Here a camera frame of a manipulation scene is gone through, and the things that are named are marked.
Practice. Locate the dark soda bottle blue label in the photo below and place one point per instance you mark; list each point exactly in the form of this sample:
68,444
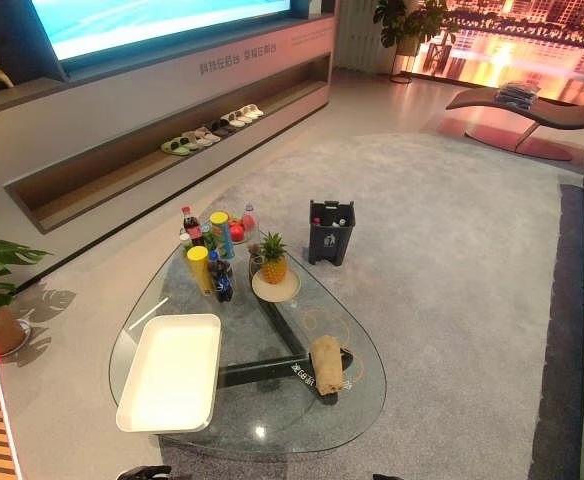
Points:
220,282

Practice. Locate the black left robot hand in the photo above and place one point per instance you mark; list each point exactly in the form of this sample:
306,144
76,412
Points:
147,473

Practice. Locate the pineapple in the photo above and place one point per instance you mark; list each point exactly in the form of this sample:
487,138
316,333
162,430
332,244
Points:
273,267

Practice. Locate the red apple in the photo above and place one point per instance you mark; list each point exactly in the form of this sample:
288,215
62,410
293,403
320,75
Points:
236,233

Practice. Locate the large television screen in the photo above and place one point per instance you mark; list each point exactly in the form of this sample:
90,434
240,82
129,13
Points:
162,25

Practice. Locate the clear drinking glass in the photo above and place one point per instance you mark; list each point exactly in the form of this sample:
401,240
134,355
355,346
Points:
256,260

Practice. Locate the beige round plate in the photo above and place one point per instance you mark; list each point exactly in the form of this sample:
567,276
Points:
277,292

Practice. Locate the cream slipper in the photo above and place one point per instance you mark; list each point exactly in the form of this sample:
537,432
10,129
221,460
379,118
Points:
250,113
255,108

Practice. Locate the tall plant pot stand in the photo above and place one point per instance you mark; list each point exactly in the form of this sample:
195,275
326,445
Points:
407,55

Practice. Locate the white rectangular tray basket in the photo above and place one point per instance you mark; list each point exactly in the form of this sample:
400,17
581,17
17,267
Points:
172,372

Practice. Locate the dark grey trash bin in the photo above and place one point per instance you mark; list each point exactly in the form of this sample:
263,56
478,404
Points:
331,240

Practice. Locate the cola bottle red cap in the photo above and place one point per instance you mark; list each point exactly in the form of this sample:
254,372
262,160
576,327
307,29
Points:
192,232

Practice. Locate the grey carpet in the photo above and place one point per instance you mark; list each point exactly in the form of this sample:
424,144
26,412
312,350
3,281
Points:
447,300

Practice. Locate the orange city display wall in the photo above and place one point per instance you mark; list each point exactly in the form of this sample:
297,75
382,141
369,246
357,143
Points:
522,40

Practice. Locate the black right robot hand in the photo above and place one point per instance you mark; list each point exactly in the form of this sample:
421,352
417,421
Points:
384,476

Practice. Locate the tan slipper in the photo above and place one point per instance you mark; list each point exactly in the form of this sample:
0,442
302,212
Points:
208,133
198,140

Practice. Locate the black slipper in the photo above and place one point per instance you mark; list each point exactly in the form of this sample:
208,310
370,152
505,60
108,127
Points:
218,129
225,124

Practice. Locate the brown cloth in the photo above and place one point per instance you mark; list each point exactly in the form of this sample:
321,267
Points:
327,367

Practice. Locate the brown curved lounge chair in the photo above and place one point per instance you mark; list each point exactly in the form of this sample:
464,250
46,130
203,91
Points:
562,115

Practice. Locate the pink drink bottle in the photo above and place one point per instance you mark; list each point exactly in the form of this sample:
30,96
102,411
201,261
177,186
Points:
248,225

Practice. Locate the black table frame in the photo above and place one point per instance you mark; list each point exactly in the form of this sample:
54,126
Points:
282,325

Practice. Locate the glass fruit dish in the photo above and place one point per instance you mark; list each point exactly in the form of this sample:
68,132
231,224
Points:
252,239

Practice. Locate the green slipper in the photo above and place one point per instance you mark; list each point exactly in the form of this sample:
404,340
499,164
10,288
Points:
172,149
182,141

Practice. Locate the green chips can yellow lid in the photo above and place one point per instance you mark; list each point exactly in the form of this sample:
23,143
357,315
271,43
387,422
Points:
222,240

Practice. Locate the white slipper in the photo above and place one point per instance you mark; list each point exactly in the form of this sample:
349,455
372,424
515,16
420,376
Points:
239,116
233,121

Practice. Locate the tall green leafy plant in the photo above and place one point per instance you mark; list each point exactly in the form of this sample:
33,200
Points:
397,20

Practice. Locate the long grey media cabinet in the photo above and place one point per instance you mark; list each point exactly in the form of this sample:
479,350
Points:
122,115

